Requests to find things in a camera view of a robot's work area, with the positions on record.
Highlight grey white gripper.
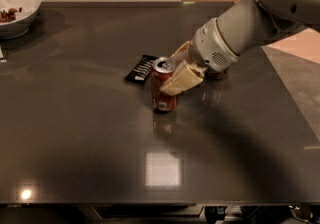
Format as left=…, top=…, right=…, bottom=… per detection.
left=160, top=18, right=239, bottom=96

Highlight red coke can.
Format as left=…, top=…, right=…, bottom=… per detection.
left=150, top=56, right=179, bottom=114

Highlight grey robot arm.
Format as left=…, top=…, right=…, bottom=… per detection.
left=160, top=0, right=320, bottom=96

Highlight brown beverage can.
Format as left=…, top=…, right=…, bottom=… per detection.
left=206, top=69, right=229, bottom=80

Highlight black rxbar chocolate bar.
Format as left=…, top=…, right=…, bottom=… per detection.
left=125, top=55, right=156, bottom=84

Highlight white bowl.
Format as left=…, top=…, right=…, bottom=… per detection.
left=0, top=0, right=42, bottom=39

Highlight red snacks in bowl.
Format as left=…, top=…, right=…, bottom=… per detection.
left=0, top=8, right=22, bottom=23

